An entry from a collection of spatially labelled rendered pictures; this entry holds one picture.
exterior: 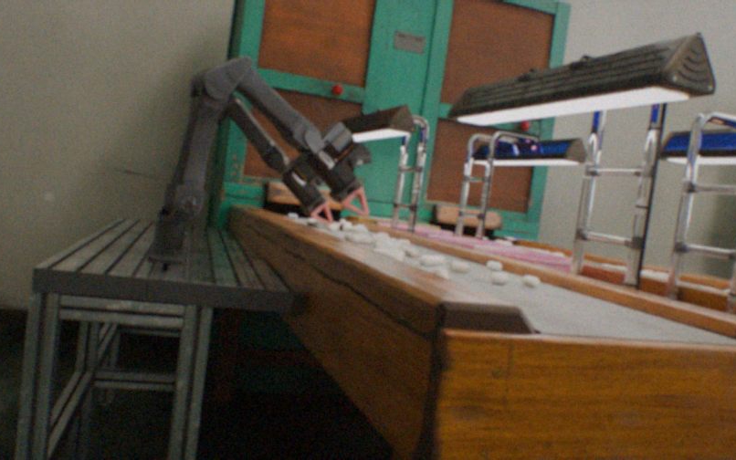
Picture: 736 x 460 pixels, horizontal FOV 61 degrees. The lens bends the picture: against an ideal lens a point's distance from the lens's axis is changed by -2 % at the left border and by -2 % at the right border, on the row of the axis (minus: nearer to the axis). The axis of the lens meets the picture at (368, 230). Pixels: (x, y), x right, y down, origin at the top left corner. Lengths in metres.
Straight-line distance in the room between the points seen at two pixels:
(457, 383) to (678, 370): 0.27
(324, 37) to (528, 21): 0.89
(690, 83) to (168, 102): 2.68
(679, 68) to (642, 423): 0.42
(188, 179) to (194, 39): 1.95
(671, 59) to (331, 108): 1.76
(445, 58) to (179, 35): 1.33
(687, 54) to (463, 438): 0.53
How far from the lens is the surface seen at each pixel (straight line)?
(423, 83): 2.62
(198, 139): 1.41
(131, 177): 3.25
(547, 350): 0.68
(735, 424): 0.89
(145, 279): 1.14
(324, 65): 2.50
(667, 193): 4.25
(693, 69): 0.89
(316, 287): 1.09
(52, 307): 1.17
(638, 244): 1.14
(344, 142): 1.58
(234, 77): 1.43
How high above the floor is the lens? 0.86
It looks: 3 degrees down
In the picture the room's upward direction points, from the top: 8 degrees clockwise
